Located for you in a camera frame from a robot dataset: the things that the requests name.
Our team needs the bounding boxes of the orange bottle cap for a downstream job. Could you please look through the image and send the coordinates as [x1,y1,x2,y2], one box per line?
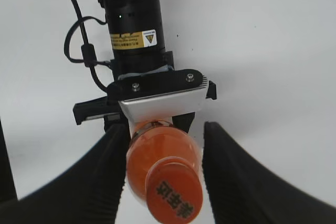
[145,156,203,223]

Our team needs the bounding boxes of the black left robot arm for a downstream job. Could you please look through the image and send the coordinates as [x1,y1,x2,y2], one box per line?
[73,0,217,132]

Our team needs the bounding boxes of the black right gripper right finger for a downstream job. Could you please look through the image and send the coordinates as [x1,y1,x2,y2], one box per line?
[202,122,335,223]

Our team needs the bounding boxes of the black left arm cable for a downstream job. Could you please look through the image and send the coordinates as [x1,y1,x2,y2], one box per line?
[52,0,116,96]

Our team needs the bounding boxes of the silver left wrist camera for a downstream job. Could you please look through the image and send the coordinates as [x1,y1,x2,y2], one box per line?
[106,68,213,130]

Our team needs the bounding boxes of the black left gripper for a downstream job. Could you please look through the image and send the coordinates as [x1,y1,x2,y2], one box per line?
[72,97,195,133]

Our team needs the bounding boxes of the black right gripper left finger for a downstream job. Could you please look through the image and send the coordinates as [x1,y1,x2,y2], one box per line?
[1,124,128,223]

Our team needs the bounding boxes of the orange soda plastic bottle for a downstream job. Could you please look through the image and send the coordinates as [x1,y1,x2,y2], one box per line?
[125,119,201,207]

